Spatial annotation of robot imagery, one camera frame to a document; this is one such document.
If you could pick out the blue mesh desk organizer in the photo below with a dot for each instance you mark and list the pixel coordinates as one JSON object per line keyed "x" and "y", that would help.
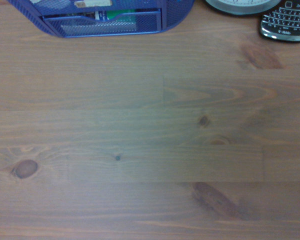
{"x": 150, "y": 22}

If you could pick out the green card in organizer drawer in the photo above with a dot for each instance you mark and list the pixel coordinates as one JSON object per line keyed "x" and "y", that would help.
{"x": 122, "y": 14}

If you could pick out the black twin-bell alarm clock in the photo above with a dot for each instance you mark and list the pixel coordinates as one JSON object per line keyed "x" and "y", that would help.
{"x": 240, "y": 8}

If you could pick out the black keypad mobile phone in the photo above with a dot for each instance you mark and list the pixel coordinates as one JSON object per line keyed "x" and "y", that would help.
{"x": 285, "y": 22}

